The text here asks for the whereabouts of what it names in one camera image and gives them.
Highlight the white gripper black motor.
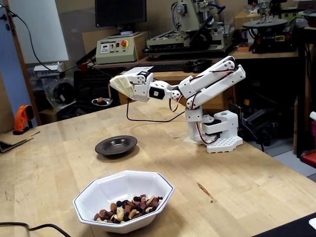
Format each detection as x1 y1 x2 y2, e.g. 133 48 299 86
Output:
124 70 155 103

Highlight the bent metal spoon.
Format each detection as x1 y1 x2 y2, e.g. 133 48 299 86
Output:
91 82 114 107

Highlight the dark brown round plate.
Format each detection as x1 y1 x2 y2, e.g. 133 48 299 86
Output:
94 135 138 157

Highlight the white octagonal bowl blue rim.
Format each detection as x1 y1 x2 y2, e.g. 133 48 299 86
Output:
73 169 175 235

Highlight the beige masking tape wrap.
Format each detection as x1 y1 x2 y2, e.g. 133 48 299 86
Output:
109 75 135 99

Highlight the white paper sheet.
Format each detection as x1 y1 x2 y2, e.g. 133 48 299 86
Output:
122 66 154 75

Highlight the wooden desk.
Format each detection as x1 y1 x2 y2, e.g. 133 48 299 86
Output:
110 58 235 112

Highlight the beige machine controller box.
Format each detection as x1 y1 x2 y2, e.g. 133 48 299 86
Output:
95 33 146 65

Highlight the black keyboard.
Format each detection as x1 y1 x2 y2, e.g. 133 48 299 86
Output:
148 60 213 74

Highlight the black plastic crate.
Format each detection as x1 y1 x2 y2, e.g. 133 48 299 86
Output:
73 69 119 107

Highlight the clear plastic bag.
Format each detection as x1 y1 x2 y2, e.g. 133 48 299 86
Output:
40 76 76 107

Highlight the black computer monitor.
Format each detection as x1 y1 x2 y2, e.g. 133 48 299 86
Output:
94 0 147 38

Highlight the beige CNC milling machine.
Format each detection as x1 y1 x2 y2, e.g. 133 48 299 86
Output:
143 0 237 56

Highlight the white small box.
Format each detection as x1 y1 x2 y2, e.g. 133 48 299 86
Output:
33 63 65 78

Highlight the green controller circuit board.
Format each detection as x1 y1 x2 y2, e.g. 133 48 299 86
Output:
228 102 244 120

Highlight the white board panel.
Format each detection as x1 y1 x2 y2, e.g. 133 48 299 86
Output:
7 0 70 65

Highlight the orange hand tool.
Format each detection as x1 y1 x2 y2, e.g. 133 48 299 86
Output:
12 104 35 135

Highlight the nut and raisin mix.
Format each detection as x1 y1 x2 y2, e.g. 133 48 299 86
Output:
93 195 164 225

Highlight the brown cardboard box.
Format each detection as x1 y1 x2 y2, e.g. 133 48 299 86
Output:
233 9 262 30

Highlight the wooden workbench top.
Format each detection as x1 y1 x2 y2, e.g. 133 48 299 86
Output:
231 50 299 60

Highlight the cardboard sheet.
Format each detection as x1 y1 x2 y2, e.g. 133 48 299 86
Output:
0 130 40 154

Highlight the black scroll saw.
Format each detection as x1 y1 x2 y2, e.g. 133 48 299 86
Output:
242 0 298 54

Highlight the red cushioned wooden chair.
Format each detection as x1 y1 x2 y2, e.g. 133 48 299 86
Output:
299 150 316 170

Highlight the black flat object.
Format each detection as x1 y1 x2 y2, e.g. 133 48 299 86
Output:
253 211 316 237

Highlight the black cable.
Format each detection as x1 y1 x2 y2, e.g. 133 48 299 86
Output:
0 221 72 237
0 3 186 123

